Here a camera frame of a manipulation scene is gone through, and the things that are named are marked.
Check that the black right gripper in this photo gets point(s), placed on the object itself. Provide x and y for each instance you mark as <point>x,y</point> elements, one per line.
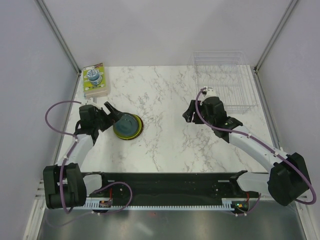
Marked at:
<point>187,115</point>

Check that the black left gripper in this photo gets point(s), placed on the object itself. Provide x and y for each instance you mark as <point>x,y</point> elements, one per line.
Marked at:
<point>114,114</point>

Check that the dark green plate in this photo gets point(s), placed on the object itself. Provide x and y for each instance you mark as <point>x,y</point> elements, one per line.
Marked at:
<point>126,126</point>

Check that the lime green plate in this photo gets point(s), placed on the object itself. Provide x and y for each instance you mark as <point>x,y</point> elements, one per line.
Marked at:
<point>128,127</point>

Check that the red floral plate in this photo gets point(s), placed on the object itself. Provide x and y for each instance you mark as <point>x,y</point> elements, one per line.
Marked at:
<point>139,129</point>

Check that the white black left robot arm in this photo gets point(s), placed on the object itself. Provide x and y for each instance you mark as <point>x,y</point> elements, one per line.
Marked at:
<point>64,184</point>

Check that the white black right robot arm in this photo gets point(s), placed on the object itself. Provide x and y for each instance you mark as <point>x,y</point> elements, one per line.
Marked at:
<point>287,178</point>

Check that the green box with wooden base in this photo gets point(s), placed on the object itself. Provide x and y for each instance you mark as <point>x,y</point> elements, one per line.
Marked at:
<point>94,81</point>

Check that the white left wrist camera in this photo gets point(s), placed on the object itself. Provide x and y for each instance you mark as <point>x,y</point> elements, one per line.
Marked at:
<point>91,101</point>

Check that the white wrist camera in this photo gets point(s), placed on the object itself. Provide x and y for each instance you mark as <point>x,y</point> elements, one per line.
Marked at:
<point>208,92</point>
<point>91,101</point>

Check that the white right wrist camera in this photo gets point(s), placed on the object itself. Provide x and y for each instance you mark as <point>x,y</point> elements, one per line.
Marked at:
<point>208,92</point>

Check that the white wire dish rack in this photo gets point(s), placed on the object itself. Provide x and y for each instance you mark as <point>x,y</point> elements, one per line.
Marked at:
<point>227,72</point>

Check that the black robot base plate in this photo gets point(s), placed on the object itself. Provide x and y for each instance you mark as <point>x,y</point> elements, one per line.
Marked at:
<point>171,188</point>

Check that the white slotted cable duct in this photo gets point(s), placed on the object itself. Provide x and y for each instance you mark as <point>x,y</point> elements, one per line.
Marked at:
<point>104,205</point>

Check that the aluminium frame post right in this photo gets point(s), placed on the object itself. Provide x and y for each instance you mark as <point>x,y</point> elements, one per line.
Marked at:
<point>276,34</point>

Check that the aluminium frame post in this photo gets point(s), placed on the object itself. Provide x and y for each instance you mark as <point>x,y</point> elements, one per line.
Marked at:
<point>276,34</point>
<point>57,33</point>

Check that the aluminium frame post left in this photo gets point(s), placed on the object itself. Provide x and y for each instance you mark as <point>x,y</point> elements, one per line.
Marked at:
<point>57,33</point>

